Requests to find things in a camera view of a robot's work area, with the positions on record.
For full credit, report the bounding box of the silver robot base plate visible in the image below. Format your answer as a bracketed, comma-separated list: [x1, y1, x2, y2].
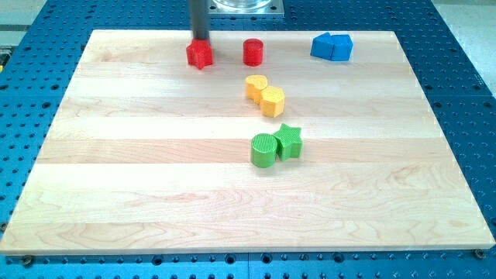
[208, 0, 284, 17]

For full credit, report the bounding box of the light wooden board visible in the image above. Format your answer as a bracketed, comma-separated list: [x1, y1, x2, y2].
[1, 29, 494, 255]

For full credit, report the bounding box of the green star block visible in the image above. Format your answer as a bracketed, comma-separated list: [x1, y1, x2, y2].
[273, 123, 303, 161]

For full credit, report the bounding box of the yellow heart block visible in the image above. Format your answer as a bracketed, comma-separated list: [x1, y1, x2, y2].
[245, 74, 268, 105]

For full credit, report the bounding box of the red star block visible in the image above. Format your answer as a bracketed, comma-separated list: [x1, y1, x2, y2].
[186, 39, 213, 70]

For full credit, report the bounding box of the red cylinder block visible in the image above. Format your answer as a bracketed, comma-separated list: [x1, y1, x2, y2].
[243, 38, 264, 67]

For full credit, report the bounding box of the blue triangular block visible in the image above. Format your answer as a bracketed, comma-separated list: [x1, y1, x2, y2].
[310, 33, 335, 60]

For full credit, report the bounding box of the yellow hexagon block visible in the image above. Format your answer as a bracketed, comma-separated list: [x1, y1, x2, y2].
[260, 86, 285, 118]

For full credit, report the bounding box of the blue perforated table plate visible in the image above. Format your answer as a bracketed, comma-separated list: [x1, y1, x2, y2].
[1, 1, 495, 278]

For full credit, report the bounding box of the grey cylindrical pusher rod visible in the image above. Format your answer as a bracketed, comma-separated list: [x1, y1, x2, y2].
[188, 0, 210, 40]

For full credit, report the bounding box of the green cylinder block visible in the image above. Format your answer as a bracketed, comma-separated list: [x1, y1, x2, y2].
[250, 133, 277, 168]

